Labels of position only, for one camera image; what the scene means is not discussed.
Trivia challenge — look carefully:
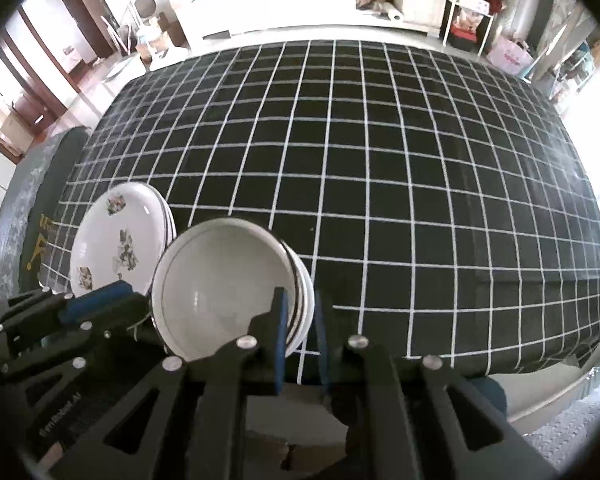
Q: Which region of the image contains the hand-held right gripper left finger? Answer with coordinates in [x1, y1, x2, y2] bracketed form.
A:
[50, 287, 290, 480]

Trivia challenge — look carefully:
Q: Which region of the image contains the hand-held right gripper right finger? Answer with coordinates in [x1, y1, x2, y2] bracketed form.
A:
[314, 290, 561, 480]

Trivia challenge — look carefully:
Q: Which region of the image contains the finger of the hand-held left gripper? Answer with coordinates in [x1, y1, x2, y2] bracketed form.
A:
[0, 280, 134, 347]
[1, 299, 149, 397]

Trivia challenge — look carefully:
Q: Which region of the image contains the white bowl with red pattern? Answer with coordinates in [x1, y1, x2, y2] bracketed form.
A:
[292, 260, 315, 356]

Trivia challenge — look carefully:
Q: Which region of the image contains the white plate with brown flowers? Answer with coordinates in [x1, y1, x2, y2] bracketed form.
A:
[70, 182, 168, 297]

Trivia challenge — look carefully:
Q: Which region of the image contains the floral patterned bowl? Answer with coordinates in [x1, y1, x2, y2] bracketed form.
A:
[151, 217, 299, 362]

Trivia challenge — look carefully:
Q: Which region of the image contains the white plate with pink petals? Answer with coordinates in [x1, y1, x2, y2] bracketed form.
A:
[145, 185, 177, 261]

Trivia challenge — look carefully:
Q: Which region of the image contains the dark cloth with yellow print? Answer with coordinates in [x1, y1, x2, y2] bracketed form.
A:
[0, 127, 91, 306]

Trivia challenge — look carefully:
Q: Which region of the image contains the black white grid tablecloth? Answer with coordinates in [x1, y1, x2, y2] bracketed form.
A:
[40, 39, 600, 386]

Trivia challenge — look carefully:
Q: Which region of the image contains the grey textured cloth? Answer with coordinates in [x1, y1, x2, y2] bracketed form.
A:
[525, 375, 600, 480]

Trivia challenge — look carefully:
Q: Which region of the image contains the white floor lamp stand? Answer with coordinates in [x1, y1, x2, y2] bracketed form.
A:
[107, 0, 146, 56]

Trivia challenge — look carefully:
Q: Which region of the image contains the low white cabinet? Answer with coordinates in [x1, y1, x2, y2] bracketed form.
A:
[170, 0, 448, 53]

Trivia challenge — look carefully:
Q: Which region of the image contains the pink bag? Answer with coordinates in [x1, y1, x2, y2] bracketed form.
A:
[487, 35, 533, 78]

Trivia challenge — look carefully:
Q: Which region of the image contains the beige storage box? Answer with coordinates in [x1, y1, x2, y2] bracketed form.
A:
[395, 0, 447, 37]

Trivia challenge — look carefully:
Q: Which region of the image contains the white metal shelf rack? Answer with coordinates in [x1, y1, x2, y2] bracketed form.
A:
[442, 0, 511, 55]

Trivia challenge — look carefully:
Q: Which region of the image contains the brown wooden door frame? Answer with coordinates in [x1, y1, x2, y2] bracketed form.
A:
[45, 0, 112, 61]
[0, 5, 81, 126]

